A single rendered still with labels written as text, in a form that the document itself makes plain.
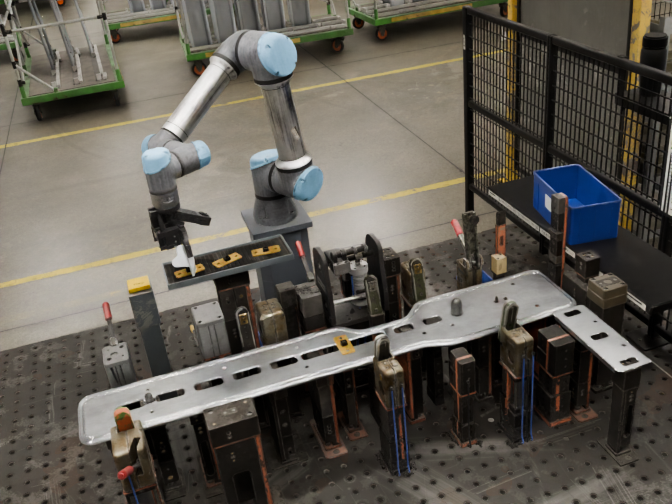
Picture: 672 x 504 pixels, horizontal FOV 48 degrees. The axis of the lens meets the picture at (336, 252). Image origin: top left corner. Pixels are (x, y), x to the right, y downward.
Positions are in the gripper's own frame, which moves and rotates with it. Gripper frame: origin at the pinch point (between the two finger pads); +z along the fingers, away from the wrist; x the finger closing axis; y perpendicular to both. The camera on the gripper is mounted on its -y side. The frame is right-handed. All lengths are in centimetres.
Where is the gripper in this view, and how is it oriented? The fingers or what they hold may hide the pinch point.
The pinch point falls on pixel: (188, 265)
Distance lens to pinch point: 218.5
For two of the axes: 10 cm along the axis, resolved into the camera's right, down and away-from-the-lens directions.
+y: -8.9, 3.0, -3.5
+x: 4.5, 4.0, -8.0
